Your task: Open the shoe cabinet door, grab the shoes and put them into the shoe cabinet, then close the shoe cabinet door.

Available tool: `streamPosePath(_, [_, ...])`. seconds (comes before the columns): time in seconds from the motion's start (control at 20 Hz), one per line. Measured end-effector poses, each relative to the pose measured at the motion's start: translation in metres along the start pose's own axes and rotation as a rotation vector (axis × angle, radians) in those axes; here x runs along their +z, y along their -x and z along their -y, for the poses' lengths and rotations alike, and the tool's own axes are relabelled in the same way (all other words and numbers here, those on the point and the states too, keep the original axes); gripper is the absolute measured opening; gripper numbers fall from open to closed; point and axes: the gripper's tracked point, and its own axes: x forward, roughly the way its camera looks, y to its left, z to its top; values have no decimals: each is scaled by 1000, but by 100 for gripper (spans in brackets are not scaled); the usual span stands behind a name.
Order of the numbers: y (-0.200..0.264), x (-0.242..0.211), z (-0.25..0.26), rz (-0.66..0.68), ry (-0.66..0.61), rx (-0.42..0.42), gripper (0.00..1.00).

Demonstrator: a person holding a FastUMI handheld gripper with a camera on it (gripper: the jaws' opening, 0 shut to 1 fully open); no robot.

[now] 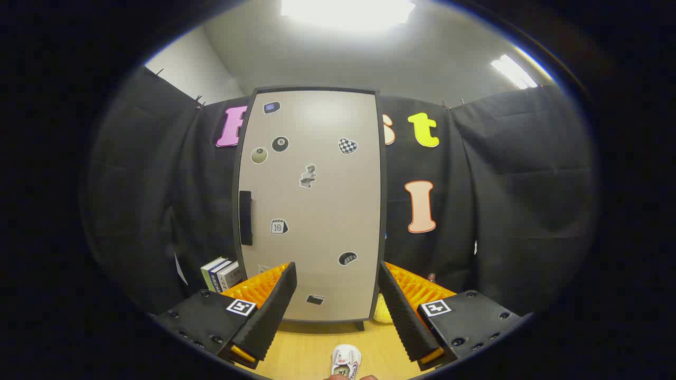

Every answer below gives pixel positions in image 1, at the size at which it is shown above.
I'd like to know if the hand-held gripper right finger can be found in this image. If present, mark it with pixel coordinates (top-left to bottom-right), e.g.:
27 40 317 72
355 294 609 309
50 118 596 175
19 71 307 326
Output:
378 260 531 372

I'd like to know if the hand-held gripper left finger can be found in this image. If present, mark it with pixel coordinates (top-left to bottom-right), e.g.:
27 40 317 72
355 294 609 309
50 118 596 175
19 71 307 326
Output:
153 261 297 370

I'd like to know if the white canvas shoe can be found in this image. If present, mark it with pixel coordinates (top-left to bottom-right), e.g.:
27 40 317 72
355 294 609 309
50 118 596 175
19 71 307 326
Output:
331 345 362 379

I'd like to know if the black door handle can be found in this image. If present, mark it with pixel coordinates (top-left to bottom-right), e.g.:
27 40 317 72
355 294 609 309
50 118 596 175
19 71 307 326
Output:
239 191 254 246

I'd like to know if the dark grey shoe cabinet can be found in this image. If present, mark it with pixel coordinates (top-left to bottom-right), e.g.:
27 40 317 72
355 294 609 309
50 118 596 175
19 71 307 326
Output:
232 86 388 332

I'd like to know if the beige shoe cabinet door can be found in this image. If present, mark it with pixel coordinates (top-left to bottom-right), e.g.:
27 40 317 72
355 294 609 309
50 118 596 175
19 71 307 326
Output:
239 91 381 321

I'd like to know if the blue spine book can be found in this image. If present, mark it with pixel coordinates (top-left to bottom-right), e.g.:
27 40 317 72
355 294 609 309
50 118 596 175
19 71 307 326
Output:
209 260 233 292

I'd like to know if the white sheet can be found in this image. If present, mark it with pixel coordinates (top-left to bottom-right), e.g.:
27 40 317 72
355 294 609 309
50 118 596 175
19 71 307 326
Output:
173 252 189 287

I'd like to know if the black backdrop cloth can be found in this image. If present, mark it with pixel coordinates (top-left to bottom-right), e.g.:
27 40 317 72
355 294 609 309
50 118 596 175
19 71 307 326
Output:
87 66 597 317

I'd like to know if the narrow ceiling light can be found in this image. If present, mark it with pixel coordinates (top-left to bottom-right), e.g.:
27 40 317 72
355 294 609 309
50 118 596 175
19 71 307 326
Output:
490 54 538 89

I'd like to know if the large ceiling light panel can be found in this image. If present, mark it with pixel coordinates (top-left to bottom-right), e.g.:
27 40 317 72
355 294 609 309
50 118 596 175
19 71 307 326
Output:
280 0 416 30

